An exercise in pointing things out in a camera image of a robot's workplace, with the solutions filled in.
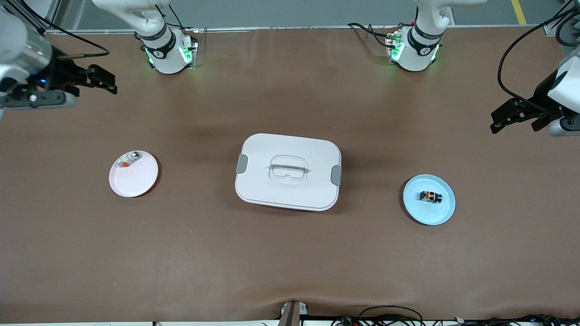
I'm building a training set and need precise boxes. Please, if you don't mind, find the pink round plate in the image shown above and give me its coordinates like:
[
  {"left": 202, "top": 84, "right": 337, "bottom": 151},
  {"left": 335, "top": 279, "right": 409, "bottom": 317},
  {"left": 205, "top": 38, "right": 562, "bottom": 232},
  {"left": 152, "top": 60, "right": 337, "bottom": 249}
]
[{"left": 109, "top": 150, "right": 160, "bottom": 198}]

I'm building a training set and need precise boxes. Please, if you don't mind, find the light blue round plate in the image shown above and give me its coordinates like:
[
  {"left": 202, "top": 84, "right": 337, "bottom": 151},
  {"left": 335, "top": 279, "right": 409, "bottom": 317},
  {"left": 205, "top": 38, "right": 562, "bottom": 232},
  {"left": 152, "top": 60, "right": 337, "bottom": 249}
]
[{"left": 403, "top": 174, "right": 456, "bottom": 226}]

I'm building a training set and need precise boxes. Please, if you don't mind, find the white lidded storage box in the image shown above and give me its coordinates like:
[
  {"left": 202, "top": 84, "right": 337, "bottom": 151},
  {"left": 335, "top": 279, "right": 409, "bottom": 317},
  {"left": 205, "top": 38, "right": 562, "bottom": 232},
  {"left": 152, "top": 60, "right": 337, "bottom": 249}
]
[{"left": 235, "top": 133, "right": 343, "bottom": 212}]

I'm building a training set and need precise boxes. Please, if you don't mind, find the brown table cover sheet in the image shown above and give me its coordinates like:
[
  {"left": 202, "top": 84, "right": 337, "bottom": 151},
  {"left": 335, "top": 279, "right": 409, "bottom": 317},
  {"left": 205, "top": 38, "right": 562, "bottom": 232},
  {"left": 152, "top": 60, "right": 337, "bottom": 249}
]
[{"left": 0, "top": 26, "right": 580, "bottom": 323}]

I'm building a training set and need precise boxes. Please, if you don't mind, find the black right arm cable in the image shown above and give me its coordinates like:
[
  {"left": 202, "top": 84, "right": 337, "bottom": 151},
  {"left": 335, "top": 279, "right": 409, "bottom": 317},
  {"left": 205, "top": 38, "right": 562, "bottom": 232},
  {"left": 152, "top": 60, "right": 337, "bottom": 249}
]
[{"left": 14, "top": 0, "right": 111, "bottom": 60}]

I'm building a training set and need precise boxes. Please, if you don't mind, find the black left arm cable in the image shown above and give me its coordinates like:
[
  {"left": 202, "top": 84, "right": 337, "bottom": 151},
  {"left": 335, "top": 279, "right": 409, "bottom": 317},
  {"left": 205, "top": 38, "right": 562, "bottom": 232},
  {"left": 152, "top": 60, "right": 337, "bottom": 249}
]
[{"left": 498, "top": 0, "right": 580, "bottom": 114}]

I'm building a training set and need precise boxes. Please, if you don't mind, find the aluminium frame profile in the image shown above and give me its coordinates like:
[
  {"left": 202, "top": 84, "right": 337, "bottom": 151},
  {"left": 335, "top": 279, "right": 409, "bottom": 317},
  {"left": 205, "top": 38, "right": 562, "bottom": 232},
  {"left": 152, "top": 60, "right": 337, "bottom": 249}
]
[
  {"left": 9, "top": 0, "right": 62, "bottom": 34},
  {"left": 544, "top": 0, "right": 580, "bottom": 37}
]

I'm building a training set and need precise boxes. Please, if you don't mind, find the white switch with green button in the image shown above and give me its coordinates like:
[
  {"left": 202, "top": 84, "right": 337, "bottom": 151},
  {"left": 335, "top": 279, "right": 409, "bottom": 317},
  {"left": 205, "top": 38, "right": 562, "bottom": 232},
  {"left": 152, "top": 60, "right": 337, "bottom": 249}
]
[{"left": 116, "top": 152, "right": 141, "bottom": 169}]

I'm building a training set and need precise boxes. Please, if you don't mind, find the black arm base cable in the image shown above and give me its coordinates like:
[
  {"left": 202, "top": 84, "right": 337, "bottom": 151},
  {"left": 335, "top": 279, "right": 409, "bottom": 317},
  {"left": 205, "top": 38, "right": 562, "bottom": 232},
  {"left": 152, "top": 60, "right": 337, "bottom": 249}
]
[{"left": 347, "top": 22, "right": 399, "bottom": 49}]

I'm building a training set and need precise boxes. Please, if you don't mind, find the aluminium table edge rail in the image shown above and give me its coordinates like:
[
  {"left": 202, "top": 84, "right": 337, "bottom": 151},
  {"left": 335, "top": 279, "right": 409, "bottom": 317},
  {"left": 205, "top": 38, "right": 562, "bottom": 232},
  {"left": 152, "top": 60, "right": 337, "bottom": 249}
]
[{"left": 45, "top": 25, "right": 549, "bottom": 34}]

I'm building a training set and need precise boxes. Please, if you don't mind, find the tangled black cable bundle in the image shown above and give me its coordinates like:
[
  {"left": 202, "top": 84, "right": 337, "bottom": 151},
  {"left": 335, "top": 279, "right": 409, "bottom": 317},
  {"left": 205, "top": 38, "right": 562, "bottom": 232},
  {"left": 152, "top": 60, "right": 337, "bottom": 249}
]
[{"left": 453, "top": 314, "right": 580, "bottom": 326}]

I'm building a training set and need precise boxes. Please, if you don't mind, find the looped black cable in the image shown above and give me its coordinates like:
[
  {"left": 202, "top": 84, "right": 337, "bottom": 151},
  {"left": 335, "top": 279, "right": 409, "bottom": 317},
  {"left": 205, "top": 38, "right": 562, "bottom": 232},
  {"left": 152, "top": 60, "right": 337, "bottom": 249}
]
[{"left": 358, "top": 306, "right": 424, "bottom": 326}]

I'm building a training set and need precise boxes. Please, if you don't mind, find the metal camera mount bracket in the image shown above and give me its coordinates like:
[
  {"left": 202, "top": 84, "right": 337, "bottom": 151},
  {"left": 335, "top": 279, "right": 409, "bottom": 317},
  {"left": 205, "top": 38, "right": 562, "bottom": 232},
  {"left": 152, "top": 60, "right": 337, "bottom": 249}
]
[{"left": 279, "top": 300, "right": 309, "bottom": 326}]

